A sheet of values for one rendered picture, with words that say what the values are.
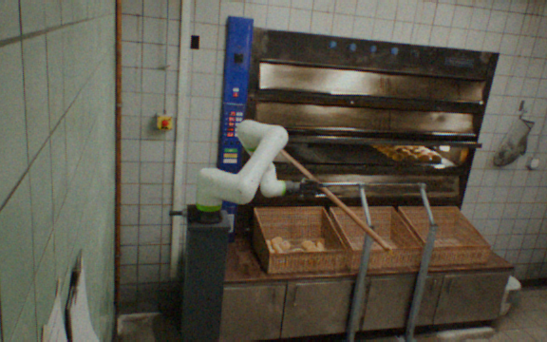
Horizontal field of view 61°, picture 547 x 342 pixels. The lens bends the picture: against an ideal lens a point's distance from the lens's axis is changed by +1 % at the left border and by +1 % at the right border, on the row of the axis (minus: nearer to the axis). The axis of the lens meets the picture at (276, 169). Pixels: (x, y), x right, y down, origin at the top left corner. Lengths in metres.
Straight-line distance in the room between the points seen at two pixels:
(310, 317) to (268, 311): 0.32
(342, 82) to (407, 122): 0.64
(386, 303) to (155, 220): 1.75
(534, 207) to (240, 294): 2.83
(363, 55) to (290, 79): 0.56
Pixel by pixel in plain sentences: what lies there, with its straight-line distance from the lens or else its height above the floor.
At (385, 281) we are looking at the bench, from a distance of 3.44.
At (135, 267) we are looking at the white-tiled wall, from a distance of 3.52.
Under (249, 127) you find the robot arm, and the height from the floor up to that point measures 1.61.
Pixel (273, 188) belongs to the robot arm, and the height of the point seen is 1.21.
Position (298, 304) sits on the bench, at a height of 0.36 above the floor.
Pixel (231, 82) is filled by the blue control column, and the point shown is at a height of 1.74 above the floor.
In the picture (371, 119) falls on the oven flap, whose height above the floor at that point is 1.54.
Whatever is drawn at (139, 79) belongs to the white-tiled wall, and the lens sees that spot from 3.08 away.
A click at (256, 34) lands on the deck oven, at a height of 2.05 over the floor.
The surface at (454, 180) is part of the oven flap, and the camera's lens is 4.12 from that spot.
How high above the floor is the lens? 2.14
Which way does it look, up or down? 17 degrees down
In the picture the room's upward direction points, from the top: 6 degrees clockwise
